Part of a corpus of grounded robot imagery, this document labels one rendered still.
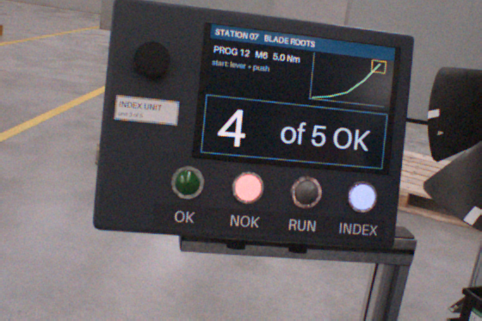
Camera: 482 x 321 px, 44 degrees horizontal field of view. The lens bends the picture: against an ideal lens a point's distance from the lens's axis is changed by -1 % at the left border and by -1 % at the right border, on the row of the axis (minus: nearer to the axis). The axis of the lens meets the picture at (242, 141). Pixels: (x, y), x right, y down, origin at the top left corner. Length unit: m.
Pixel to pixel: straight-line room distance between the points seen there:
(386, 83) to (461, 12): 6.19
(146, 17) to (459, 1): 6.27
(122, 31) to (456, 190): 0.78
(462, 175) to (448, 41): 5.58
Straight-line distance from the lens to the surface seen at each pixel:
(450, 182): 1.15
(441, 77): 1.47
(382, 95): 0.53
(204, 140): 0.49
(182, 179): 0.49
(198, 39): 0.50
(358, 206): 0.52
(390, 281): 0.65
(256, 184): 0.49
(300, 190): 0.50
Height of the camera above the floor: 1.28
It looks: 15 degrees down
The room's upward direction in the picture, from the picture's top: 8 degrees clockwise
